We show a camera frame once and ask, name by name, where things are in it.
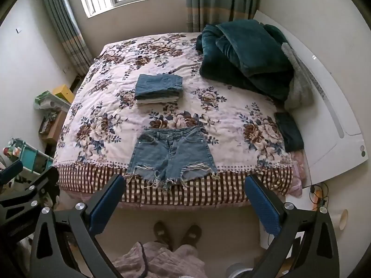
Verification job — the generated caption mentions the black power cable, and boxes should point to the black power cable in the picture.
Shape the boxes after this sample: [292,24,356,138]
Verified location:
[308,182,330,211]

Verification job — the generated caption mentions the yellow box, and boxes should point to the yellow box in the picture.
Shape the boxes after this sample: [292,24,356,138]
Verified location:
[52,84,75,104]

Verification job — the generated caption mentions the grey fuzzy pillow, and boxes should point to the grey fuzzy pillow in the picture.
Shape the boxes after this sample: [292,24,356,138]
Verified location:
[281,43,314,111]

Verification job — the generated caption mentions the pink pyjama legs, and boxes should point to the pink pyjama legs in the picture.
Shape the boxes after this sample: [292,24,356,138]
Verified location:
[112,242,207,277]

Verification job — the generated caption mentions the white bed headboard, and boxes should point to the white bed headboard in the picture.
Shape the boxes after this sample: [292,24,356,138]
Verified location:
[254,11,368,184]

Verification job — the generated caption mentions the frayed blue denim shorts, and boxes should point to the frayed blue denim shorts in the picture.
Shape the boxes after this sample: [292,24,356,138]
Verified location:
[126,126,219,189]

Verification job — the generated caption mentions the small dark folded cloth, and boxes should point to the small dark folded cloth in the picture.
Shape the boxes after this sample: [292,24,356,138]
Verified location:
[274,112,304,152]

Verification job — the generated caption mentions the teal storage rack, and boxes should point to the teal storage rack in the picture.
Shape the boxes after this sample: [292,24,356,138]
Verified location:
[3,138,54,181]

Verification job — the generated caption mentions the left green striped curtain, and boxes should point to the left green striped curtain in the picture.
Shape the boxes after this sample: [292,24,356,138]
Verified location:
[43,0,93,76]

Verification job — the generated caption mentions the dark teal plush blanket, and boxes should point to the dark teal plush blanket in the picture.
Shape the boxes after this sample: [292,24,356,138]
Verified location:
[195,19,294,107]

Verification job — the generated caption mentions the floral quilt bed cover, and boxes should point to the floral quilt bed cover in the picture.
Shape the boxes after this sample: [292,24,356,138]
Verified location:
[54,33,294,208]

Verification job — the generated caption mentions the green white clutter boxes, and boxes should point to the green white clutter boxes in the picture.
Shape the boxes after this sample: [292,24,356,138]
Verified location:
[33,91,71,112]

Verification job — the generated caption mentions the paper cup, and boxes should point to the paper cup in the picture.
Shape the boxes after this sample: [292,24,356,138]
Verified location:
[330,209,348,231]

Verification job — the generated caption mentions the right brown slipper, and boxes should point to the right brown slipper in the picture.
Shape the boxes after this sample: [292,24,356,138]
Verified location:
[180,224,202,247]

